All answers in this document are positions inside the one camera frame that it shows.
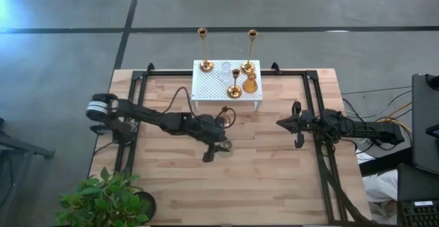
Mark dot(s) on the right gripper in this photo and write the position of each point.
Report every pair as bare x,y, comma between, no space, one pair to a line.
311,121

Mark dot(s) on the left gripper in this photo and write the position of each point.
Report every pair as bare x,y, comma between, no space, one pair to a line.
211,132

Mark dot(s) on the clear glass cup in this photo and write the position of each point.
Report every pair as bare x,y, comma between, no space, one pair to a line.
228,152

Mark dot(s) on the amber ribbed glass candle holder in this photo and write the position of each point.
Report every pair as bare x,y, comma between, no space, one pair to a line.
250,87

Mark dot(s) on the tall brass candlestick holder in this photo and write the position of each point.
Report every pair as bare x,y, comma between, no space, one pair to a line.
206,66
247,67

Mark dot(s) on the clear ribbed glass candle holder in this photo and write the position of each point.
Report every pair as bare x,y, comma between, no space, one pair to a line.
225,72

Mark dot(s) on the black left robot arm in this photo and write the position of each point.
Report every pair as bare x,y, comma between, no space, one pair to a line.
154,117

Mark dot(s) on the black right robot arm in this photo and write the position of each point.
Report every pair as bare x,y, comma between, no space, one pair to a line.
370,129

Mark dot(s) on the white perforated metal shelf riser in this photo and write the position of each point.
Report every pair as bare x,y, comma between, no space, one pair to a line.
212,93

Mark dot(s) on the white plastic bag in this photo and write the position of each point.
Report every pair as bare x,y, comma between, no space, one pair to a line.
380,189

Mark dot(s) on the green plant in black pot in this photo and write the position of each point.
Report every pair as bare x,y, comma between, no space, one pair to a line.
103,199

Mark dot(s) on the dark grey computer case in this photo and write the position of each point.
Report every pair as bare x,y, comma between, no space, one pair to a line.
423,134

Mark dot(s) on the black box beside keyboard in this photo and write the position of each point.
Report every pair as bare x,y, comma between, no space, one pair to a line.
418,186

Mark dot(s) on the black keyboard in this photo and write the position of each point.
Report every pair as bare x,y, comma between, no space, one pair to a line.
418,216

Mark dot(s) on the black floor stand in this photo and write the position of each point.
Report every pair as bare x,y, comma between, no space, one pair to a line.
24,148

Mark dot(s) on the black aluminium table frame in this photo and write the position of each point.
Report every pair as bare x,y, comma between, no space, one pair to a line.
291,72

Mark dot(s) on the black bracket beside table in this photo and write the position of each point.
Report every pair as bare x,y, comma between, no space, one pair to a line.
99,129

